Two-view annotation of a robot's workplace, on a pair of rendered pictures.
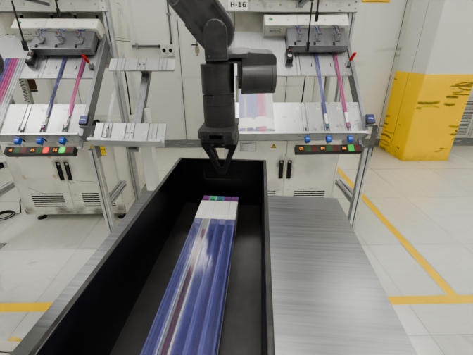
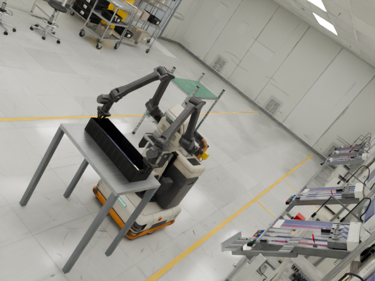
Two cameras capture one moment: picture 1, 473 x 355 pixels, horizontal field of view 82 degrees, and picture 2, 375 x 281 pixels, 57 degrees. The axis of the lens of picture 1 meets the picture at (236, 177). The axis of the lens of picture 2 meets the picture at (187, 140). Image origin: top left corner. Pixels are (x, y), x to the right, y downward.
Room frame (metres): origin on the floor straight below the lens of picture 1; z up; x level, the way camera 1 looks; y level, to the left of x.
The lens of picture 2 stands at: (1.36, -1.89, 2.05)
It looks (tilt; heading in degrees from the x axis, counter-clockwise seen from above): 21 degrees down; 111
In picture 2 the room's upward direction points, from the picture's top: 35 degrees clockwise
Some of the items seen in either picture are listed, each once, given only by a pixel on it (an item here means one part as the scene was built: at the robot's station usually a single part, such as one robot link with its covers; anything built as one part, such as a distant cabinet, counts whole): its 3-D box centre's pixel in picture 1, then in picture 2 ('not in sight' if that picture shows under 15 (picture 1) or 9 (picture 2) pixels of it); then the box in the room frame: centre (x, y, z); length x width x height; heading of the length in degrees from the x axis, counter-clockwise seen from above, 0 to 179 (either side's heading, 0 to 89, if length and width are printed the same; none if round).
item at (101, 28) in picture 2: not in sight; (104, 30); (-3.73, 3.79, 0.30); 0.30 x 0.23 x 0.18; 110
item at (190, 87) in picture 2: not in sight; (179, 111); (-0.64, 2.44, 0.55); 0.91 x 0.46 x 1.10; 91
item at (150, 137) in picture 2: not in sight; (156, 147); (0.26, 0.51, 0.84); 0.28 x 0.16 x 0.22; 175
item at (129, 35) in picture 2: not in sight; (123, 32); (-4.04, 4.71, 0.29); 0.40 x 0.30 x 0.14; 91
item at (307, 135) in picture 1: (286, 125); not in sight; (1.81, -0.33, 0.65); 1.01 x 0.73 x 1.29; 1
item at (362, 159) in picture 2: not in sight; (360, 172); (1.85, 5.83, 0.95); 1.36 x 0.82 x 1.90; 1
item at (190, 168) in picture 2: not in sight; (167, 166); (0.29, 0.89, 0.59); 0.55 x 0.34 x 0.83; 175
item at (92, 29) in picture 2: not in sight; (109, 22); (-3.73, 3.80, 0.50); 0.90 x 0.54 x 1.00; 106
